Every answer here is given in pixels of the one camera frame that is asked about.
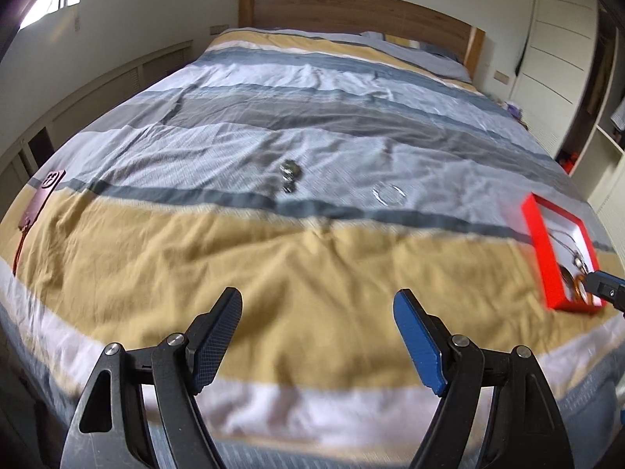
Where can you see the beige wall socket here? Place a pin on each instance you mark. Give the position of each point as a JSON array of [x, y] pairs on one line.
[[502, 77], [219, 30]]

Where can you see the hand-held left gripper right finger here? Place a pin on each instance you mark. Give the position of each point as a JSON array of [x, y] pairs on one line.
[[420, 342]]

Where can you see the cream slatted wall cabinet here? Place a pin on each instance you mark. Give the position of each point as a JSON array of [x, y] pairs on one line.
[[97, 93]]

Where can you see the red jewelry box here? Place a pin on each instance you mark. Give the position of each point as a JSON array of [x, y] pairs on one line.
[[539, 249]]

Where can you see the striped grey and yellow duvet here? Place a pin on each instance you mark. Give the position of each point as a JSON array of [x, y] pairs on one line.
[[293, 254]]

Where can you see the wooden headboard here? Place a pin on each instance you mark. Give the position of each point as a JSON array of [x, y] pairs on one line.
[[342, 10]]

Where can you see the cream wardrobe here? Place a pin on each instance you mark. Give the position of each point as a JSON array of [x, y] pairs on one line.
[[551, 83]]

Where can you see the purple object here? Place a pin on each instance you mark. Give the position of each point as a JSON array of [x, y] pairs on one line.
[[515, 111]]

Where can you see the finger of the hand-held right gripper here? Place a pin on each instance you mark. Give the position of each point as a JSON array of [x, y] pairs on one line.
[[608, 290]]

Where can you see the cream open shelf unit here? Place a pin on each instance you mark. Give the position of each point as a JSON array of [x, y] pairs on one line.
[[608, 156]]

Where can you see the small red object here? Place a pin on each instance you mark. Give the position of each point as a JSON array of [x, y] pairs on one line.
[[569, 162]]

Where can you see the silver metal wristwatch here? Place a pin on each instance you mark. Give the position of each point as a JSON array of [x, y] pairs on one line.
[[289, 171]]

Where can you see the grey pillow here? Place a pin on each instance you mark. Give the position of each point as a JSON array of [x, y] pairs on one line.
[[429, 56]]

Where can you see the wide gold bangle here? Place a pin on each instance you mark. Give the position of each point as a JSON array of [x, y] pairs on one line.
[[577, 283]]

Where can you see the twisted silver bangle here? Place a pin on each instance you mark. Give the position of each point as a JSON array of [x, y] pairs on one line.
[[376, 195]]

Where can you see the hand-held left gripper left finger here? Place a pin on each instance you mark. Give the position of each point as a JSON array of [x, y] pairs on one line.
[[215, 347]]

